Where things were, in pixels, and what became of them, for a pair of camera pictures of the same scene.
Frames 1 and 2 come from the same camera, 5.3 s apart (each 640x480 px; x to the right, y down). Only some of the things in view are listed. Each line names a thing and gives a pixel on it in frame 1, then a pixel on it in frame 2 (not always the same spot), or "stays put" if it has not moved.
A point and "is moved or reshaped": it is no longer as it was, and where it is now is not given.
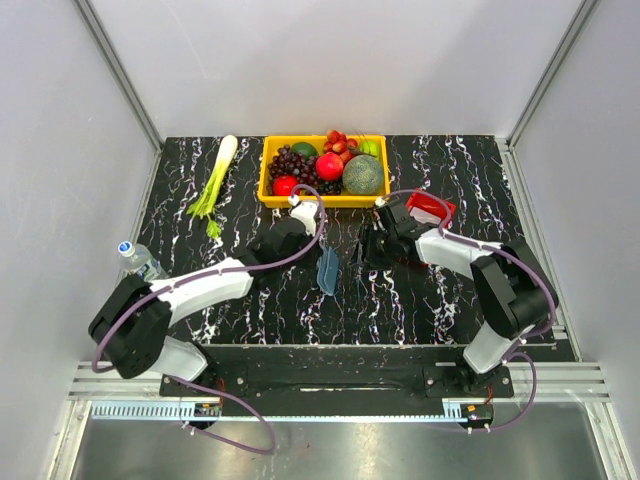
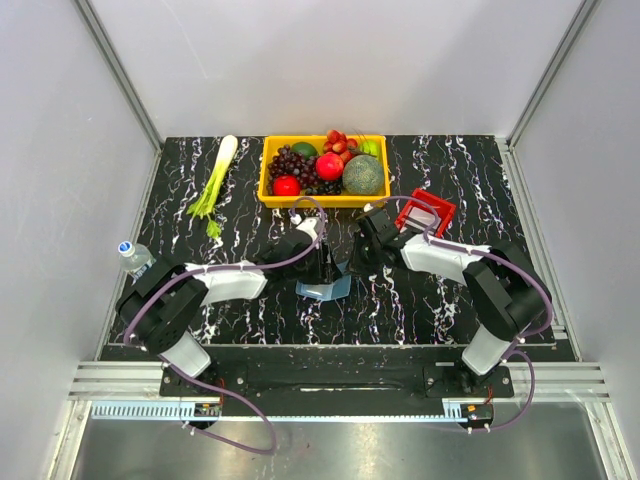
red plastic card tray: [432, 205] stays put
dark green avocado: [306, 149] stays put
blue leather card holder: [328, 274] is moved or reshaped
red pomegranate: [329, 166] stays put
